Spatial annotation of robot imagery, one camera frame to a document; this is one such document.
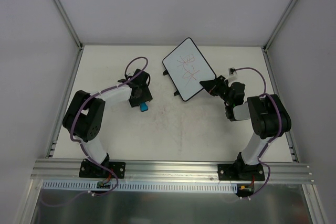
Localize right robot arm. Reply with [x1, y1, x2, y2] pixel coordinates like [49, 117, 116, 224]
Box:
[200, 76, 291, 180]

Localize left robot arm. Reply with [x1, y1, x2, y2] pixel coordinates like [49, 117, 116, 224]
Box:
[62, 69, 153, 177]

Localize white slotted cable duct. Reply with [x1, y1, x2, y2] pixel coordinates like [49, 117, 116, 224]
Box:
[41, 179, 238, 194]

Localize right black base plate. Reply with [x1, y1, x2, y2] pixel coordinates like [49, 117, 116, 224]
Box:
[217, 164, 265, 182]

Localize blue foam whiteboard eraser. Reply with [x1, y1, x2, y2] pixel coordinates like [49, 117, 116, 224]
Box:
[139, 102, 149, 112]

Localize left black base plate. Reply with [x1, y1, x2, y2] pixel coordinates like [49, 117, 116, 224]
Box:
[79, 159, 126, 179]

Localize small black-framed whiteboard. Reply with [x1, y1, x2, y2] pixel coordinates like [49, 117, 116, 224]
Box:
[162, 37, 216, 102]

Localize aluminium mounting rail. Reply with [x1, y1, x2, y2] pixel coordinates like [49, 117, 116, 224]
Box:
[30, 158, 315, 184]

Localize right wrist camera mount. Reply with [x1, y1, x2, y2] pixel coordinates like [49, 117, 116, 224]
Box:
[226, 68, 237, 82]

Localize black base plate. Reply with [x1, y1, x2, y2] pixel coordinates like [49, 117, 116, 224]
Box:
[217, 164, 265, 182]
[79, 159, 126, 179]

